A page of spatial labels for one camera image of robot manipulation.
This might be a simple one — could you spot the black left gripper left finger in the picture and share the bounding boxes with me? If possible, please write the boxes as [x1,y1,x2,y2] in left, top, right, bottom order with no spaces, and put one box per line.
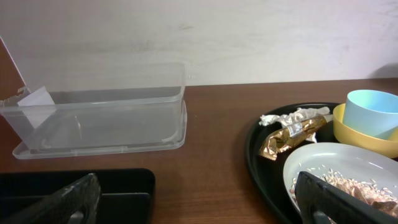
[1,173,101,224]

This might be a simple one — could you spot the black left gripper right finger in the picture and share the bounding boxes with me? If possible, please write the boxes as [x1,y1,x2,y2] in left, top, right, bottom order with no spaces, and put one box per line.
[295,172,397,224]

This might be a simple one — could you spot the yellow bowl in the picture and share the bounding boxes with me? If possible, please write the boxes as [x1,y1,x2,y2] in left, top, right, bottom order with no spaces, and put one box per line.
[333,103,398,159]

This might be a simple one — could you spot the gold snack wrapper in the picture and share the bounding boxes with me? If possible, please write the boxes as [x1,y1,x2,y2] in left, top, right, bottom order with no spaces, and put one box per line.
[259,114,333,161]

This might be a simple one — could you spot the white tissue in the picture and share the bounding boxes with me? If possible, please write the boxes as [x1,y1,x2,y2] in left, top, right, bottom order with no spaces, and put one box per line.
[259,106,333,128]

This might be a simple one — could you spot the light blue cup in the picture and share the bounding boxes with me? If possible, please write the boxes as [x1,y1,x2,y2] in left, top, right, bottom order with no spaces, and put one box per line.
[343,90,397,139]

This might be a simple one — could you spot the black rectangular tray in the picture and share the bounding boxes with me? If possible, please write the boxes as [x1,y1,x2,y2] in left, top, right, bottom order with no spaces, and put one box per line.
[1,168,155,223]

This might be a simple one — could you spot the grey plate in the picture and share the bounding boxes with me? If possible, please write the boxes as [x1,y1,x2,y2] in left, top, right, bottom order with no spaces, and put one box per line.
[282,142,398,218]

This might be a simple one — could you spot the food scraps on plate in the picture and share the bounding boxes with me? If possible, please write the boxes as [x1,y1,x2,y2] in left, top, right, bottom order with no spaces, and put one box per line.
[283,161,397,211]

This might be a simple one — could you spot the clear plastic bin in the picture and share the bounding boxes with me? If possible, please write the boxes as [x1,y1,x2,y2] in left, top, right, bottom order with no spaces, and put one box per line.
[1,63,187,159]

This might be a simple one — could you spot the white label on bin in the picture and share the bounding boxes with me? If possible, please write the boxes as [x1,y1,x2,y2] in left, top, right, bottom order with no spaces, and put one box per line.
[17,86,56,129]

